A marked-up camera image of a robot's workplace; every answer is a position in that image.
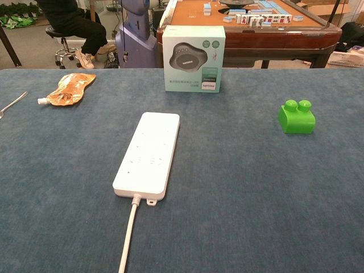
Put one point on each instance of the white power strip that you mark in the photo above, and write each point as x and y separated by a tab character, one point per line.
148	153

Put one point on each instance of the mint green speaker box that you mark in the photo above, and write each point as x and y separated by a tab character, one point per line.
193	82

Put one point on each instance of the blue table cloth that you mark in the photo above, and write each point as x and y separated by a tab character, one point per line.
256	185

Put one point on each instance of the blue grey machine base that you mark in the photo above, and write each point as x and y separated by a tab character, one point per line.
136	42

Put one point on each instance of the green toy building block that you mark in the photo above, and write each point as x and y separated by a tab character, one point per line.
295	122

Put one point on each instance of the orange spouted drink pouch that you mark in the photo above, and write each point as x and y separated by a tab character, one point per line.
71	89

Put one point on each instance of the lying blue white mahjong tile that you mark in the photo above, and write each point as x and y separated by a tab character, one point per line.
228	19
298	18
267	24

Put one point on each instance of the stacked blue white mahjong tile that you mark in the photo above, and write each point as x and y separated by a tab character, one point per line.
207	9

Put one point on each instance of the standing white mahjong tile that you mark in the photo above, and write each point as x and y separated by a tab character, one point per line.
238	19
259	22
270	18
288	18
244	19
282	19
276	19
253	22

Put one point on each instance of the brown wooden mahjong table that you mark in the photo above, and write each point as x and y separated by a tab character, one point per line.
284	37

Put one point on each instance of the seated person in black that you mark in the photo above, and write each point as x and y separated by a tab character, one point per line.
79	28

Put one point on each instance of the black rolling stool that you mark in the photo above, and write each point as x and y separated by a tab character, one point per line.
57	32

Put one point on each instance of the silver metal fork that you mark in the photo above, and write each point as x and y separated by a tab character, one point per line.
17	101

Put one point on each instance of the white plastic basket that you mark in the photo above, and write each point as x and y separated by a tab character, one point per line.
347	59

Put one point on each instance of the black slanted table leg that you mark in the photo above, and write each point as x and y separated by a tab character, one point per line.
10	45

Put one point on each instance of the black slanted pole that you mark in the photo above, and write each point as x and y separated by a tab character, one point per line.
336	11

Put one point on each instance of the black bag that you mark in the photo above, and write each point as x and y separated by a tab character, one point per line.
352	34

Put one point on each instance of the green plastic pile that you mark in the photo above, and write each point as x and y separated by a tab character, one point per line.
17	20

